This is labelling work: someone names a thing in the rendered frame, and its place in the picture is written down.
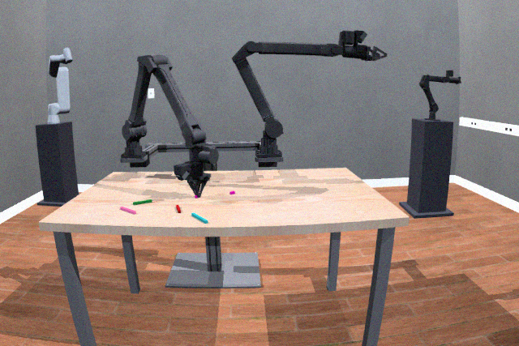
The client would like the turquoise rod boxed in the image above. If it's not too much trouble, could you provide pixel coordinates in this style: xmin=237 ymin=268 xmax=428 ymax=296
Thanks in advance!
xmin=191 ymin=212 xmax=208 ymax=224

